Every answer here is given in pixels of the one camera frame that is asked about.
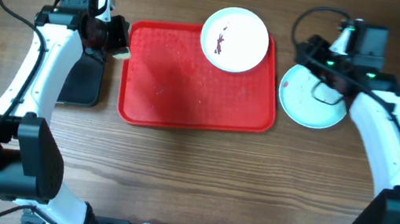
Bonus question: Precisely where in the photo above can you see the green yellow sponge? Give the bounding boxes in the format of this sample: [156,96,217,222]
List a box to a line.
[112,47,131,60]

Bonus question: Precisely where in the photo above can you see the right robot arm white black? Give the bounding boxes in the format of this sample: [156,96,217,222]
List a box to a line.
[294,16,400,224]

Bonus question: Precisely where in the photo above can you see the black plastic tray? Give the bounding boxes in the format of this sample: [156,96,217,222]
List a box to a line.
[57,53,105,107]

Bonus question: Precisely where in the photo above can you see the white plate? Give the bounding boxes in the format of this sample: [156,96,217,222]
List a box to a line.
[200,7,270,73]

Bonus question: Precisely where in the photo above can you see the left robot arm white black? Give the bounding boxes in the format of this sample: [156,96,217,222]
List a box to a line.
[0,0,130,224]

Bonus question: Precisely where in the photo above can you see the light green plate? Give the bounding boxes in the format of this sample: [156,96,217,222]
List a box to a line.
[278,64,347,130]

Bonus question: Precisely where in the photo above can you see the red plastic tray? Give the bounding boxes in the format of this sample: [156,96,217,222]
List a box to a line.
[117,20,277,133]

